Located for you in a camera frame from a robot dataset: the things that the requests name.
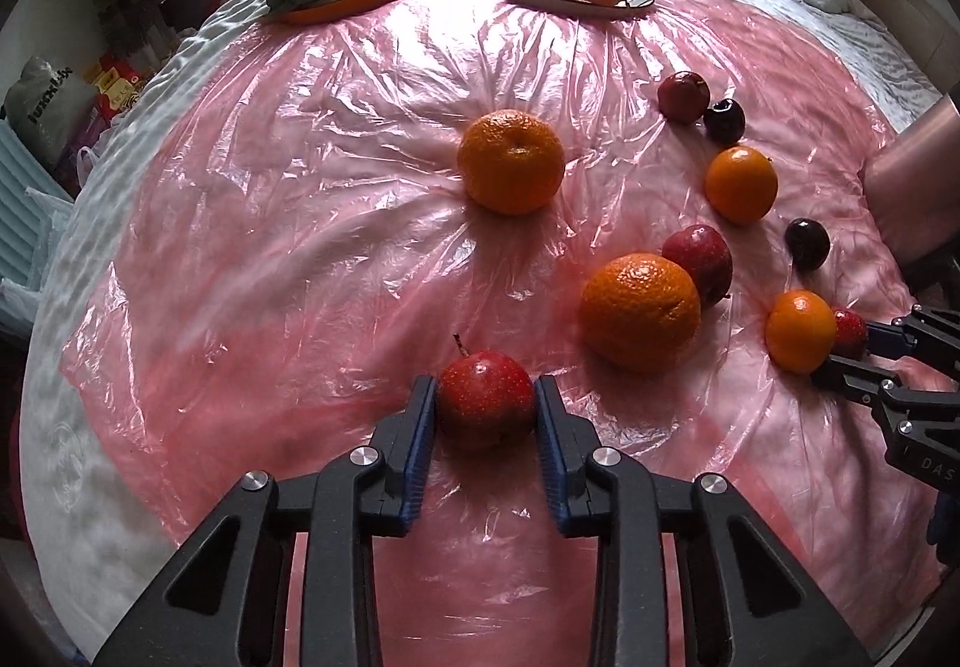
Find grey printed bag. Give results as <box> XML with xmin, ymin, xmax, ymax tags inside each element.
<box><xmin>3</xmin><ymin>56</ymin><xmax>96</xmax><ymax>170</ymax></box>

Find white bed quilt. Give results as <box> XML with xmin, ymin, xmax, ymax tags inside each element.
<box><xmin>20</xmin><ymin>0</ymin><xmax>940</xmax><ymax>657</ymax></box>

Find wooden headboard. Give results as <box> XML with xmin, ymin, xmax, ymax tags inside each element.
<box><xmin>859</xmin><ymin>0</ymin><xmax>960</xmax><ymax>94</ymax></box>

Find dark plum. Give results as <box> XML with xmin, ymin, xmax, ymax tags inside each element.
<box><xmin>784</xmin><ymin>218</ymin><xmax>832</xmax><ymax>272</ymax></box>
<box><xmin>703</xmin><ymin>98</ymin><xmax>745</xmax><ymax>149</ymax></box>

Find dark red apple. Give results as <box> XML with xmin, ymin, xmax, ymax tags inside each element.
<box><xmin>661</xmin><ymin>224</ymin><xmax>734</xmax><ymax>310</ymax></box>

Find pink plastic sheet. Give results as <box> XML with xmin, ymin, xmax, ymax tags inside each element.
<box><xmin>62</xmin><ymin>0</ymin><xmax>939</xmax><ymax>646</ymax></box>

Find copper metal bin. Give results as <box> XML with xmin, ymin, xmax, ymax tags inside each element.
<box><xmin>862</xmin><ymin>85</ymin><xmax>960</xmax><ymax>266</ymax></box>

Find small red apple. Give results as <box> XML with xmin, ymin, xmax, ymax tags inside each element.
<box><xmin>832</xmin><ymin>308</ymin><xmax>869</xmax><ymax>360</ymax></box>

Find smooth orange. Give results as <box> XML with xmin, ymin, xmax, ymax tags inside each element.
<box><xmin>703</xmin><ymin>146</ymin><xmax>779</xmax><ymax>227</ymax></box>

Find light blue suitcase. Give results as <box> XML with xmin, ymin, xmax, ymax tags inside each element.
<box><xmin>0</xmin><ymin>118</ymin><xmax>75</xmax><ymax>339</ymax></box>

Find red apple with stem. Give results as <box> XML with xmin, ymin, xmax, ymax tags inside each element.
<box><xmin>436</xmin><ymin>334</ymin><xmax>537</xmax><ymax>452</ymax></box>

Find small orange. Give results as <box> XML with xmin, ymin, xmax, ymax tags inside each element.
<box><xmin>765</xmin><ymin>290</ymin><xmax>836</xmax><ymax>374</ymax></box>

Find red yellow snack packages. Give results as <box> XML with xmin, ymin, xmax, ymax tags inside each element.
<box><xmin>82</xmin><ymin>53</ymin><xmax>148</xmax><ymax>123</ymax></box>

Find large textured orange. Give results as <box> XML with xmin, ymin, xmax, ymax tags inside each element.
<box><xmin>455</xmin><ymin>110</ymin><xmax>566</xmax><ymax>215</ymax></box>

